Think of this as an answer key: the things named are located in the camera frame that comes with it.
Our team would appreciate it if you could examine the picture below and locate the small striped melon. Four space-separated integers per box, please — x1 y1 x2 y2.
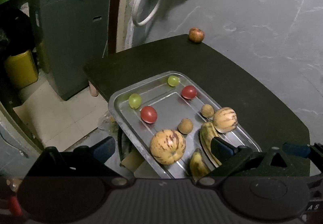
213 107 238 133

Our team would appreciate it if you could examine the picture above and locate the spotted banana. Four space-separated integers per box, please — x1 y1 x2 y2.
189 148 211 182

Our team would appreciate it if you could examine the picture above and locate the large striped melon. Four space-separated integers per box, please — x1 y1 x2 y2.
150 129 186 166

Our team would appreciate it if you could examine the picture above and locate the small brown nut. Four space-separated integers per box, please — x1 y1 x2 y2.
200 104 215 118

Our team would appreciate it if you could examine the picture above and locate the yellow jerrycan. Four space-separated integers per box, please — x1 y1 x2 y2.
6 50 38 89

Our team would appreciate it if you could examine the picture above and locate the green tomato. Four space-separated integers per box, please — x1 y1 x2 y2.
168 75 180 87
128 94 142 109

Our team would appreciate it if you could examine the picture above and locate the red tomato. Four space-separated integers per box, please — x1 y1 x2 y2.
181 85 197 99
140 106 158 124

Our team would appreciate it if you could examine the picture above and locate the dark grey cabinet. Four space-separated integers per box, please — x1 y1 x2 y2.
37 0 109 101

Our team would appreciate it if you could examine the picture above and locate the brown round fruit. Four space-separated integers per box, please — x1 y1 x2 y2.
177 118 194 135

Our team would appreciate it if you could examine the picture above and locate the metal tray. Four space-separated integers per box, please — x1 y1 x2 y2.
108 71 261 179

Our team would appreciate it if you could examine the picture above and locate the yellow banana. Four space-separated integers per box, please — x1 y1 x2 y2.
199 122 222 167

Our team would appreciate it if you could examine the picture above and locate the reddish apple at corner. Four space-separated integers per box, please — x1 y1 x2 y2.
188 27 205 43

